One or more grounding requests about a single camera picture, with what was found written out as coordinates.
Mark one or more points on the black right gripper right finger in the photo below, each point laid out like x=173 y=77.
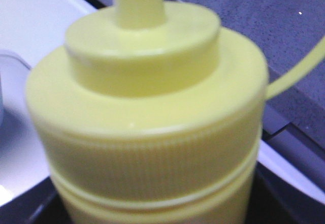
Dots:
x=273 y=200

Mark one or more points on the yellow squeeze bottle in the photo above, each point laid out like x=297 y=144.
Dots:
x=151 y=112

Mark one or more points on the silver digital kitchen scale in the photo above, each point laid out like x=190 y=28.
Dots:
x=14 y=73

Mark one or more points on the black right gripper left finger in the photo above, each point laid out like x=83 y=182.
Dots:
x=40 y=204

